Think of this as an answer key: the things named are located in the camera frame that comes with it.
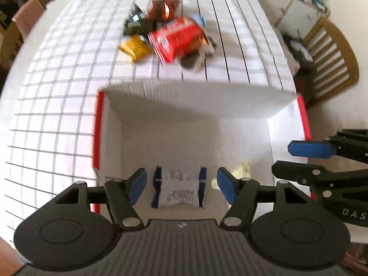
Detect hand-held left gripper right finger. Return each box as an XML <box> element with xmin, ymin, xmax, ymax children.
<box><xmin>217</xmin><ymin>167</ymin><xmax>312</xmax><ymax>232</ymax></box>

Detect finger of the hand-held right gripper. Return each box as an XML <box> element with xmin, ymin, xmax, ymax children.
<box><xmin>272</xmin><ymin>160</ymin><xmax>368</xmax><ymax>192</ymax></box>
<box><xmin>288</xmin><ymin>129</ymin><xmax>368</xmax><ymax>161</ymax></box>

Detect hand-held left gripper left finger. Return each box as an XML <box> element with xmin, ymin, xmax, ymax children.
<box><xmin>53</xmin><ymin>167</ymin><xmax>148</xmax><ymax>232</ymax></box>

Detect pale yellow snack packet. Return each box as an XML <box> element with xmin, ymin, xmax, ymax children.
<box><xmin>211</xmin><ymin>159</ymin><xmax>253</xmax><ymax>190</ymax></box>

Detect blue and white snack packet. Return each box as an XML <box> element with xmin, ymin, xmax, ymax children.
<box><xmin>152</xmin><ymin>165</ymin><xmax>207</xmax><ymax>209</ymax></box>

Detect white cardboard box red edges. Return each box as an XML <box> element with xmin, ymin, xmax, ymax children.
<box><xmin>91</xmin><ymin>80</ymin><xmax>312</xmax><ymax>222</ymax></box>

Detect black and white snack packet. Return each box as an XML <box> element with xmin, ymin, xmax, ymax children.
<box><xmin>180</xmin><ymin>37</ymin><xmax>217</xmax><ymax>72</ymax></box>

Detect red snack bag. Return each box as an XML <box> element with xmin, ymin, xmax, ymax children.
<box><xmin>147</xmin><ymin>17</ymin><xmax>210</xmax><ymax>65</ymax></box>

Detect light blue snack packet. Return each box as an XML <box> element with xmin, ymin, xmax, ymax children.
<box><xmin>190</xmin><ymin>14</ymin><xmax>207</xmax><ymax>29</ymax></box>

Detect dark bag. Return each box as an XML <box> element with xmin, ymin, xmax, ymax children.
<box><xmin>283</xmin><ymin>33</ymin><xmax>317</xmax><ymax>107</ymax></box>

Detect wooden slatted chair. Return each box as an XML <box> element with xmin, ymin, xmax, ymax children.
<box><xmin>302</xmin><ymin>17</ymin><xmax>360</xmax><ymax>104</ymax></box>

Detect white checked tablecloth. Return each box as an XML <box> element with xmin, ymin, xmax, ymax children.
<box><xmin>0</xmin><ymin>0</ymin><xmax>298</xmax><ymax>236</ymax></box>

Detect white cabinet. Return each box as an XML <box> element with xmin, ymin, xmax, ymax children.
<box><xmin>247</xmin><ymin>0</ymin><xmax>331</xmax><ymax>35</ymax></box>

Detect dark foil snack packet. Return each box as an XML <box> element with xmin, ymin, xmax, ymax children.
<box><xmin>124</xmin><ymin>3</ymin><xmax>157</xmax><ymax>36</ymax></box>

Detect brown orange snack bag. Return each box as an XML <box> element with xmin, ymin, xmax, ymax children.
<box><xmin>147</xmin><ymin>0</ymin><xmax>181</xmax><ymax>22</ymax></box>

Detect pink padded chair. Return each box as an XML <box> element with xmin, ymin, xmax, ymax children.
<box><xmin>11</xmin><ymin>0</ymin><xmax>45</xmax><ymax>39</ymax></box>

